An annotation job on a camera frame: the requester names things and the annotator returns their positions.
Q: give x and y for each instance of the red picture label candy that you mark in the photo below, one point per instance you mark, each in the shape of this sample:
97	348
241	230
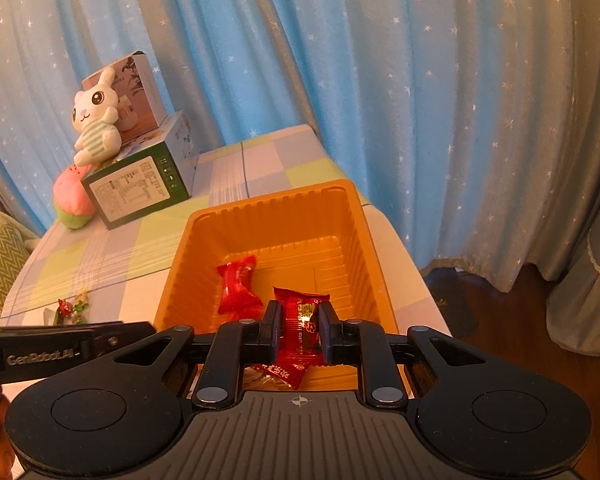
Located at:
300	330

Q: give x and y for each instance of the green cardboard box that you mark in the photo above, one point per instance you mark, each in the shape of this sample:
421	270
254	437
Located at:
135	190

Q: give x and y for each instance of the grey lace-trimmed cover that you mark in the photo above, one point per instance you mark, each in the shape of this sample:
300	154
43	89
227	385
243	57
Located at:
590	310

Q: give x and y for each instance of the green zigzag cushion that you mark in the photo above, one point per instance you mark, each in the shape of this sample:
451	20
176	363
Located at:
0	275

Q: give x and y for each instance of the white rabbit plush toy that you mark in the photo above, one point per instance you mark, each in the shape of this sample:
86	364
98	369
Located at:
95	105

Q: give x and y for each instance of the red twisted candy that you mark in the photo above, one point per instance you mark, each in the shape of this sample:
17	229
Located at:
237	290

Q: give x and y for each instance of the orange plastic tray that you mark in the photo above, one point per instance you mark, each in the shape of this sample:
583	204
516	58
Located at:
280	220

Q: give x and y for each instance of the pink and green plush toy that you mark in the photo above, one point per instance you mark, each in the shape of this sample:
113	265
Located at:
72	195

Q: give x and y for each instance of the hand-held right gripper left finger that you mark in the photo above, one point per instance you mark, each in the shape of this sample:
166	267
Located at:
275	330

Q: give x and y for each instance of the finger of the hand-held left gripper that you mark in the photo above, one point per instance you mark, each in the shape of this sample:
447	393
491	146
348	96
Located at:
50	327
122	337

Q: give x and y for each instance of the beige plant print box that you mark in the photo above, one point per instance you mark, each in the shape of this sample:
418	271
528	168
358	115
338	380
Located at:
147	90

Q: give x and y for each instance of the green candy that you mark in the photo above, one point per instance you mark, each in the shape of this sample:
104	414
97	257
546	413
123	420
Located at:
81	300

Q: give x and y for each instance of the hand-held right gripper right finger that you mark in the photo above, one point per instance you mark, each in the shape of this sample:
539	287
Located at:
326	335

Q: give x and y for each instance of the blue star curtain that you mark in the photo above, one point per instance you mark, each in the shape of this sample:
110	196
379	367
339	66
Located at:
280	60

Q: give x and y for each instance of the plaid tablecloth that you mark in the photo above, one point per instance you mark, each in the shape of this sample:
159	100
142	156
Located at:
130	250

